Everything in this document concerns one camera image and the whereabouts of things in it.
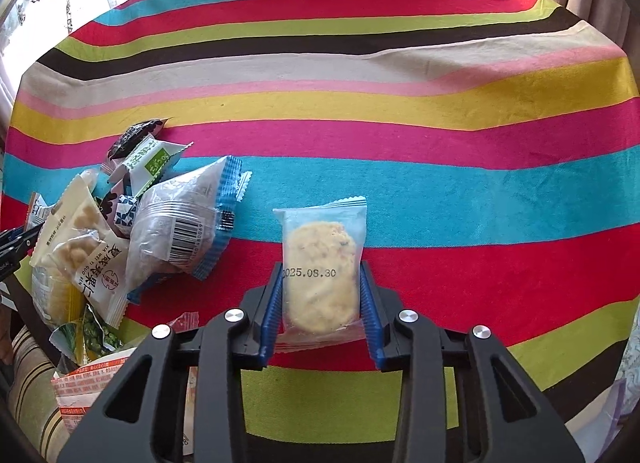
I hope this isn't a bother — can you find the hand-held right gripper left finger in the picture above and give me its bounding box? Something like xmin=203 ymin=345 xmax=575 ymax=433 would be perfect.
xmin=56 ymin=262 xmax=286 ymax=463

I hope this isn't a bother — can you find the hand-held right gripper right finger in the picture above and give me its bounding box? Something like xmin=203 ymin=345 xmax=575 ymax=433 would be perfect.
xmin=356 ymin=259 xmax=586 ymax=463

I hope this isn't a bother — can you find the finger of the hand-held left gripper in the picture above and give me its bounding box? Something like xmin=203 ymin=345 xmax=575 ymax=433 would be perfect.
xmin=0 ymin=225 xmax=42 ymax=258

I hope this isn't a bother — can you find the clear cookie packet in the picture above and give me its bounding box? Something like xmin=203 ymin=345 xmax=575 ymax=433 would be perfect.
xmin=272 ymin=196 xmax=368 ymax=351

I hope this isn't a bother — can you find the cream puffed snack packet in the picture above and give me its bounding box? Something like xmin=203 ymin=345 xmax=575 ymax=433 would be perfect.
xmin=30 ymin=203 xmax=131 ymax=329

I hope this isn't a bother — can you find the orange white snack packet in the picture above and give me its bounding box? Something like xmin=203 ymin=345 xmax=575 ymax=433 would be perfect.
xmin=50 ymin=362 xmax=201 ymax=459

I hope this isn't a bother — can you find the white orange-edged snack packet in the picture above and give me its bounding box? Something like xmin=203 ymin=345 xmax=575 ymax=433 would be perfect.
xmin=27 ymin=193 xmax=52 ymax=235

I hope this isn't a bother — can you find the pale cream snack packet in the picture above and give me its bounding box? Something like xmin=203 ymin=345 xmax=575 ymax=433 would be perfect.
xmin=39 ymin=168 xmax=101 ymax=239

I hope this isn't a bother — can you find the clear red-edged wrapper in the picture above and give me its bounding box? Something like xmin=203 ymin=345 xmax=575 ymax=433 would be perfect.
xmin=169 ymin=311 xmax=201 ymax=335

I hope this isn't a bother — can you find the green pea snack packet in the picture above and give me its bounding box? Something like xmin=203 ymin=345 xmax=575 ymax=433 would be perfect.
xmin=50 ymin=305 xmax=123 ymax=366

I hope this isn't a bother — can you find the striped beige sofa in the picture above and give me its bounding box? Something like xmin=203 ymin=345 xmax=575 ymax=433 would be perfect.
xmin=0 ymin=323 xmax=68 ymax=463

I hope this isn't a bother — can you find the clear blue-edged pastry packet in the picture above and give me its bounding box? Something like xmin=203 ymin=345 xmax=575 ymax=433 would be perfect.
xmin=125 ymin=155 xmax=253 ymax=294

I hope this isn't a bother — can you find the dark brown snack packet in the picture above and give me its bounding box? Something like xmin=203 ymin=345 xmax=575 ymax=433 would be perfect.
xmin=102 ymin=118 xmax=168 ymax=164

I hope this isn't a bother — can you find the green white snack packet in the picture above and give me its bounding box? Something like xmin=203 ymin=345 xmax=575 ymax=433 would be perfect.
xmin=120 ymin=140 xmax=193 ymax=194

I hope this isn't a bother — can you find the striped colourful cloth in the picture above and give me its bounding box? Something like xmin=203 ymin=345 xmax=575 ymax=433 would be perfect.
xmin=0 ymin=0 xmax=640 ymax=424

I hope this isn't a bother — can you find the embroidered lace curtain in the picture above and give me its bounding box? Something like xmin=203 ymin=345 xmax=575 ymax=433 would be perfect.
xmin=619 ymin=313 xmax=640 ymax=386

